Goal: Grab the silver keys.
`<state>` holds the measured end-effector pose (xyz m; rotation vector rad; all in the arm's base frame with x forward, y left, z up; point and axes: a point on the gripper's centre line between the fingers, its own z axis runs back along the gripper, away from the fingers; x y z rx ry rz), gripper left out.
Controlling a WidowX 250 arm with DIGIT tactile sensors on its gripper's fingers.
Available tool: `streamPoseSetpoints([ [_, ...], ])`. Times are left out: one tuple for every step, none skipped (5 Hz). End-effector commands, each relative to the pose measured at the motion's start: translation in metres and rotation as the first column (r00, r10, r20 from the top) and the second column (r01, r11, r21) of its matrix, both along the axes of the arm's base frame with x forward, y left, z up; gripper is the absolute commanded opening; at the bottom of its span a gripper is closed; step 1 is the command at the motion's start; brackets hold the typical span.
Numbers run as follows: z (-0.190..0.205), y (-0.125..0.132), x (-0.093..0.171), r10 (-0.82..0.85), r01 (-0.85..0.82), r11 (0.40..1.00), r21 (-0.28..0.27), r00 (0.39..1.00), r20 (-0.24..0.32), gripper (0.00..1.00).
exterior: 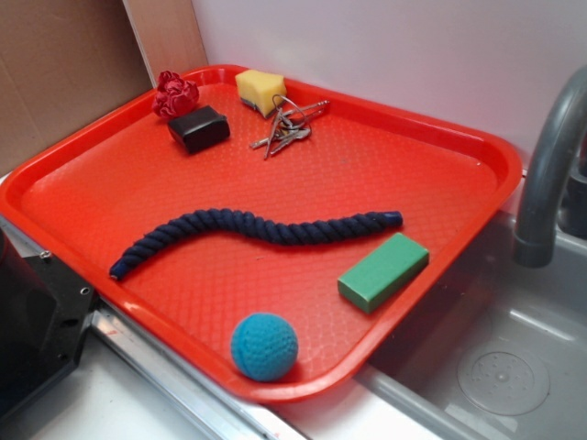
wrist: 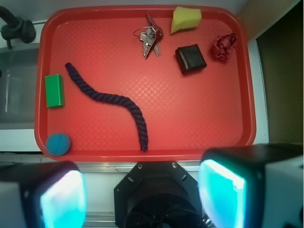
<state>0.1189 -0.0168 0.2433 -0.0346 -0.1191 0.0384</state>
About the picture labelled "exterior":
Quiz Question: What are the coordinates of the red fabric scrunchie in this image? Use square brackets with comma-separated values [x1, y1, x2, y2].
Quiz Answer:
[151, 71, 200, 121]

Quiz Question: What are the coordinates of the grey sink basin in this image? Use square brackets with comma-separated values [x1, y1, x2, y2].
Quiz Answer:
[361, 210, 587, 440]

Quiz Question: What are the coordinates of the brown cardboard panel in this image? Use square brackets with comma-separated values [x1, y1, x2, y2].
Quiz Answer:
[1, 1, 207, 174]

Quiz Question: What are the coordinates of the grey faucet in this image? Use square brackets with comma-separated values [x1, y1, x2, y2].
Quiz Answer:
[513, 67, 586, 268]

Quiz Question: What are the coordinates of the yellow sponge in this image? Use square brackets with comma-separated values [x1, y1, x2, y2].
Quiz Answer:
[235, 70, 287, 118]

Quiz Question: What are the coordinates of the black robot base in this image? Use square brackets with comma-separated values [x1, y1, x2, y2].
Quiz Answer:
[1, 233, 96, 422]

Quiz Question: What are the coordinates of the silver key bunch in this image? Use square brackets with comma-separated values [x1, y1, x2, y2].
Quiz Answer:
[249, 93, 331, 160]

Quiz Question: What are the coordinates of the blue crocheted ball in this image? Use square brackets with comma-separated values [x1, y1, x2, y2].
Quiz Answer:
[230, 313, 299, 382]

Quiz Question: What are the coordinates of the green rectangular block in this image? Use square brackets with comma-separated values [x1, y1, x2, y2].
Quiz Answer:
[338, 233, 429, 314]

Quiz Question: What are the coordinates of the dark blue rope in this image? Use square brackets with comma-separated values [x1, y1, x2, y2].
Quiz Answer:
[108, 208, 404, 281]

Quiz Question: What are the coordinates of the red plastic tray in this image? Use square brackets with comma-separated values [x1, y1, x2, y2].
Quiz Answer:
[1, 65, 522, 403]

